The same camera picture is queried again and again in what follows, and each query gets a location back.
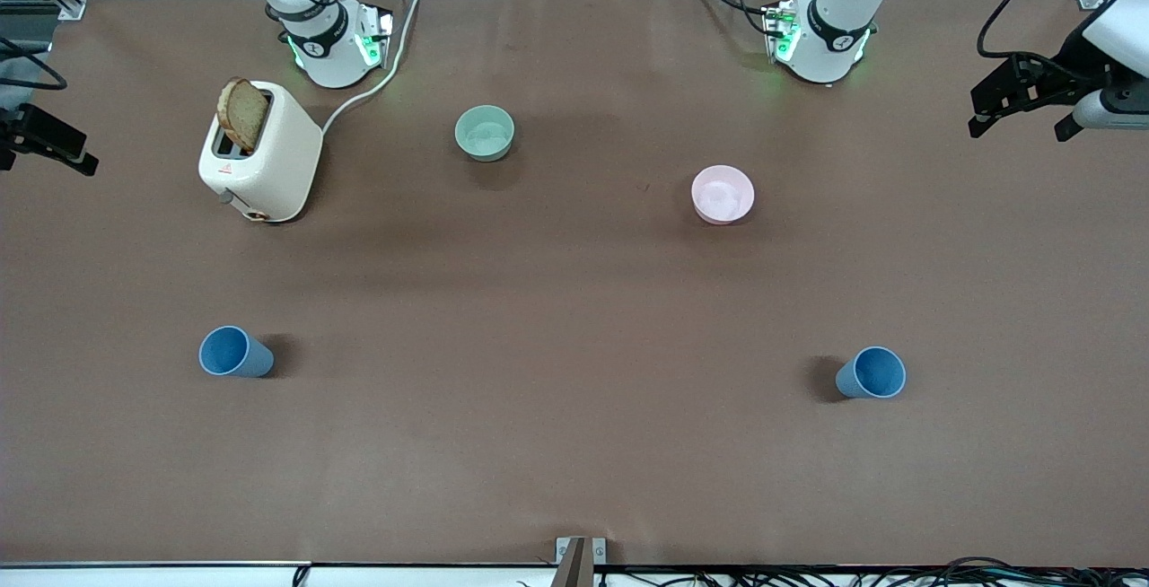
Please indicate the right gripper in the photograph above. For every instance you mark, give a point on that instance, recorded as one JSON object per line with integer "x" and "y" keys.
{"x": 36, "y": 133}

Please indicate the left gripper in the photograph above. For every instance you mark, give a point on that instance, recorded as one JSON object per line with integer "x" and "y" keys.
{"x": 1071, "y": 64}

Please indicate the blue plastic cup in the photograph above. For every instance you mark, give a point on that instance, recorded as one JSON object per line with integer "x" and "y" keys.
{"x": 233, "y": 354}
{"x": 875, "y": 373}

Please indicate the brown toast slice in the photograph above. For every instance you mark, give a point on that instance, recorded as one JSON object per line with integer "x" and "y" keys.
{"x": 242, "y": 116}

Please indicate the cream white toaster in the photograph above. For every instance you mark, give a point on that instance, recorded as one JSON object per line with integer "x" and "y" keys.
{"x": 278, "y": 165}

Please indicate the green lit connector board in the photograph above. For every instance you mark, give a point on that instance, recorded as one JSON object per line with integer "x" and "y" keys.
{"x": 372, "y": 35}
{"x": 781, "y": 30}

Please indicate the pale pink bowl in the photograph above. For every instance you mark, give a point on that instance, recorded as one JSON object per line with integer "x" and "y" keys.
{"x": 723, "y": 195}

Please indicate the mint green bowl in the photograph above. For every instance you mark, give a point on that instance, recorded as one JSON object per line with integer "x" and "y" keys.
{"x": 485, "y": 134}

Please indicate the white table edge strip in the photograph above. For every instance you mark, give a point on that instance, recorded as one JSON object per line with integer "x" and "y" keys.
{"x": 153, "y": 576}

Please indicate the metal table edge bracket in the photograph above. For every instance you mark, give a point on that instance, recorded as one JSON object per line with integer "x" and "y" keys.
{"x": 579, "y": 560}

